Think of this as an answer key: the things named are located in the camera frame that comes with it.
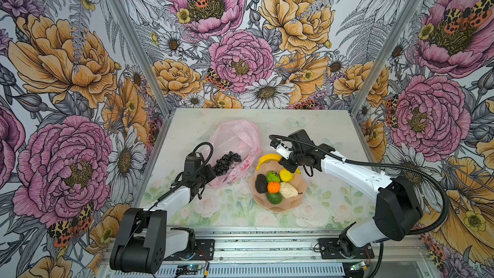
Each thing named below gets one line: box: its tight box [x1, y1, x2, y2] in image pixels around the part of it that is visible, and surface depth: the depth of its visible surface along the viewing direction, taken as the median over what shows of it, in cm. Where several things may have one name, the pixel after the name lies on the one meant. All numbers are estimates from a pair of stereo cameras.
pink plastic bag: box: [207, 119, 262, 189], surface depth 98 cm
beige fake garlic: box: [279, 182, 299, 199], surface depth 85 cm
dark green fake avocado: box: [266, 191, 283, 205], surface depth 84 cm
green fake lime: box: [266, 170, 281, 183], surface depth 89 cm
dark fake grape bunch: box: [212, 151, 242, 177], surface depth 96 cm
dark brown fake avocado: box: [255, 173, 268, 194], surface depth 88 cm
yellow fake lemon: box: [279, 167, 294, 183], surface depth 89 cm
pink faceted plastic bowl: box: [248, 160, 308, 213], surface depth 86 cm
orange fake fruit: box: [267, 180, 281, 194], surface depth 84 cm
